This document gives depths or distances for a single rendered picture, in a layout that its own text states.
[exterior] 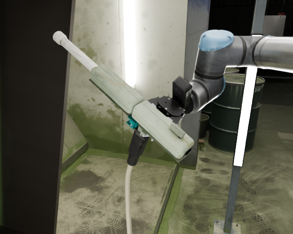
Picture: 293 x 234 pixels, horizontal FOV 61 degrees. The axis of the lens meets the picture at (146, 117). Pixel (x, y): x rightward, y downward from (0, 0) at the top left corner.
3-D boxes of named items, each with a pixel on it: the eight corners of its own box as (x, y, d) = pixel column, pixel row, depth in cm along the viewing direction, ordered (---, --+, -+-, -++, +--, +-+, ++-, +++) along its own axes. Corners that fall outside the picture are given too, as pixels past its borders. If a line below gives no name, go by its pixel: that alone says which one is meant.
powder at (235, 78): (210, 75, 321) (210, 74, 321) (253, 75, 319) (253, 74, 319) (221, 85, 270) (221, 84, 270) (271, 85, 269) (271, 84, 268)
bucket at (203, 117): (206, 140, 335) (208, 121, 325) (185, 138, 343) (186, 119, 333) (208, 132, 363) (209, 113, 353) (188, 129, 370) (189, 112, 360)
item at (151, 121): (168, 187, 67) (201, 136, 51) (156, 198, 64) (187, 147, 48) (64, 85, 85) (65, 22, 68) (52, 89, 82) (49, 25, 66)
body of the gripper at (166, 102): (164, 139, 67) (188, 120, 75) (175, 118, 61) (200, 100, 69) (144, 120, 69) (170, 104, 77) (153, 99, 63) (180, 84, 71)
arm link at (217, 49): (231, 27, 74) (222, 66, 81) (196, 27, 72) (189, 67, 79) (248, 37, 67) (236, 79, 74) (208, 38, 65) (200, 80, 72)
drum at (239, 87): (203, 134, 353) (209, 73, 322) (244, 135, 351) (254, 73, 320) (212, 155, 298) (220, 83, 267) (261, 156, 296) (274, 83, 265)
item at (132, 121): (144, 122, 61) (147, 116, 60) (133, 129, 59) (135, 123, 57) (137, 115, 62) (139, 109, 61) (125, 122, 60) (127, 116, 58)
